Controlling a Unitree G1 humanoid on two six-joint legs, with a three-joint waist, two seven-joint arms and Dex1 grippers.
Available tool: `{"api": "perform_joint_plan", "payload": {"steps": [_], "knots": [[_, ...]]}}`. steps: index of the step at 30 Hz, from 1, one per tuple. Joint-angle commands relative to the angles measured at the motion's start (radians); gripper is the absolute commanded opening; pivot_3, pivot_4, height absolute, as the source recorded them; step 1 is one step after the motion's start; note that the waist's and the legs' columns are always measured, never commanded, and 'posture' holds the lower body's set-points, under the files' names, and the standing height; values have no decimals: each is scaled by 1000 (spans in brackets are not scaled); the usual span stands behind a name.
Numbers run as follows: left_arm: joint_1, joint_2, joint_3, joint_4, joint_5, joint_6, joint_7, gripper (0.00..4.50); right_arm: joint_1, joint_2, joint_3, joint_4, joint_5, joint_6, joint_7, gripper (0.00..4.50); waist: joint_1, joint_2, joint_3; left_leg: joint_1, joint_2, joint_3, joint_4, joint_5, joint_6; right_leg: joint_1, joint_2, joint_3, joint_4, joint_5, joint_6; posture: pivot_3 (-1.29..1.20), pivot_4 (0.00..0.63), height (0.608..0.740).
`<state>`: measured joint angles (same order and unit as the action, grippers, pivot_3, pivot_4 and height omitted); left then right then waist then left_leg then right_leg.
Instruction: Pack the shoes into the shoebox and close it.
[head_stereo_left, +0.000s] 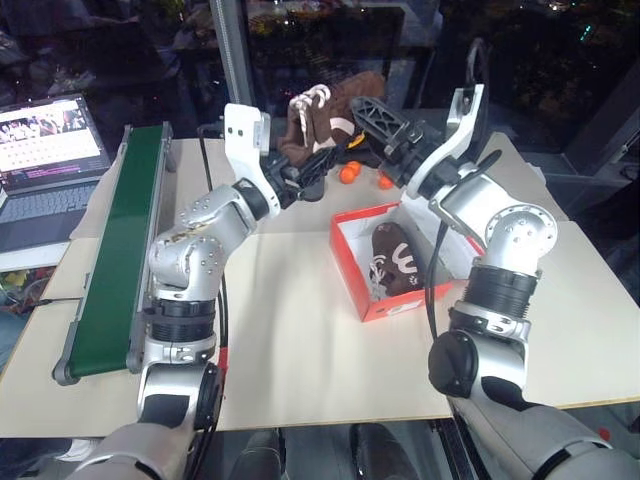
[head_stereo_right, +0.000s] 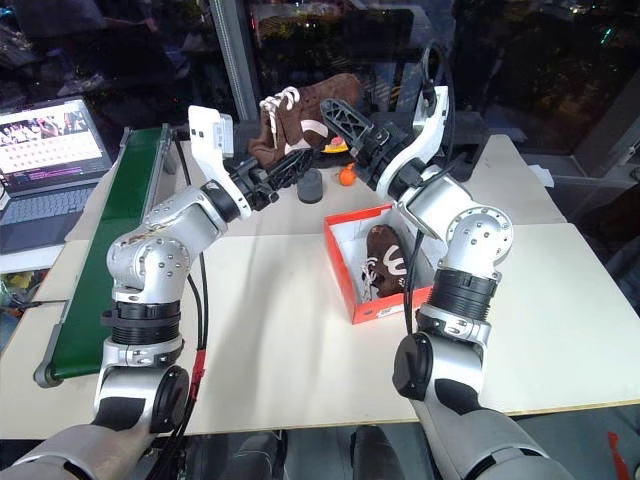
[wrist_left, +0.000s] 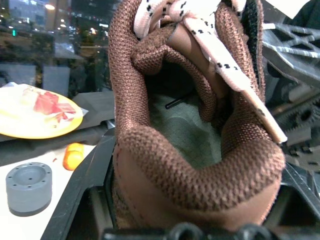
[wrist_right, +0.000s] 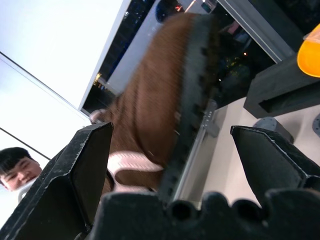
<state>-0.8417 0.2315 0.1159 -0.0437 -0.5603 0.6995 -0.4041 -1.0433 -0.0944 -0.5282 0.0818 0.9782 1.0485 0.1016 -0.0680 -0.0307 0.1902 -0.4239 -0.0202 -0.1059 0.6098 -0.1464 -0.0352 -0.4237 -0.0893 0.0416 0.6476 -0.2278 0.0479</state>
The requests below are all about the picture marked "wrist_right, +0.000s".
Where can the grey round flange base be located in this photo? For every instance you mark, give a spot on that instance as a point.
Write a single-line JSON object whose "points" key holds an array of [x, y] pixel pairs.
{"points": [[272, 127]]}

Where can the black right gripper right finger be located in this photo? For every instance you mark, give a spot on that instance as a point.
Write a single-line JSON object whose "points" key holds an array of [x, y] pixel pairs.
{"points": [[270, 160]]}

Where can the person in white shirt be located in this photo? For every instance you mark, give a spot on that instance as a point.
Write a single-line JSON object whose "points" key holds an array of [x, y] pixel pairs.
{"points": [[17, 170]]}

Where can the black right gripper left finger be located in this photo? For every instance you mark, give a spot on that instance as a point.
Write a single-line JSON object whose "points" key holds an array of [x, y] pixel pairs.
{"points": [[67, 175]]}

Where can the grey aluminium frame rail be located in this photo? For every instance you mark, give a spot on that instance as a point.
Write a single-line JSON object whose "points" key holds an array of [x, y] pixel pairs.
{"points": [[197, 150]]}

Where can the brown knit shoe black sole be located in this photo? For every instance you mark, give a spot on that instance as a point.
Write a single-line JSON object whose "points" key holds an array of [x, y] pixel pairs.
{"points": [[160, 100]]}

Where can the orange translucent bottle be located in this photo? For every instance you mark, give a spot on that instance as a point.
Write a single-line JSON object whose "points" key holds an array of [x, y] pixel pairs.
{"points": [[310, 52]]}

